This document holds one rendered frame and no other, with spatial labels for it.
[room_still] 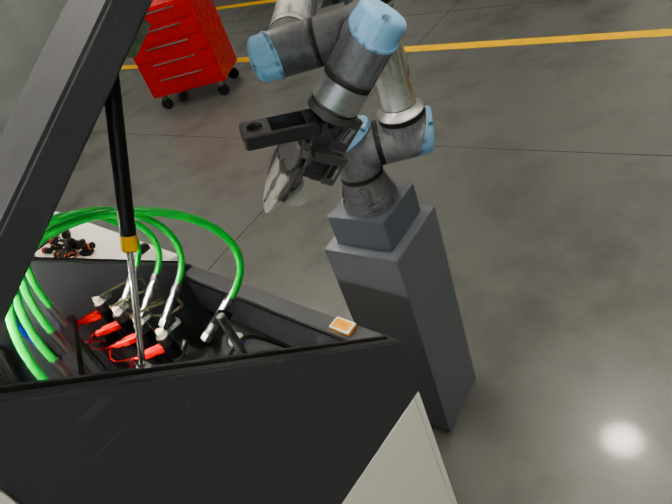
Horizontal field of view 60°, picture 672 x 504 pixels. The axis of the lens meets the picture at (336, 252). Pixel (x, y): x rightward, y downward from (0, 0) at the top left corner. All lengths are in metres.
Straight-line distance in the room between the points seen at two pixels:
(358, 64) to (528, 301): 1.78
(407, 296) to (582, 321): 0.95
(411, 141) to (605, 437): 1.15
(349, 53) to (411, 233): 0.86
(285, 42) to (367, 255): 0.79
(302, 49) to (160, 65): 4.51
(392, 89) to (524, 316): 1.29
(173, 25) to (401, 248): 3.92
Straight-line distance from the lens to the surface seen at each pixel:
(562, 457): 2.06
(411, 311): 1.67
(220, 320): 1.06
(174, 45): 5.29
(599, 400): 2.18
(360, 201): 1.54
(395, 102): 1.42
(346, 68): 0.84
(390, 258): 1.55
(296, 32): 0.94
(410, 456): 1.33
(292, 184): 0.89
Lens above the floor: 1.79
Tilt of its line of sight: 37 degrees down
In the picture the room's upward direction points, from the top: 21 degrees counter-clockwise
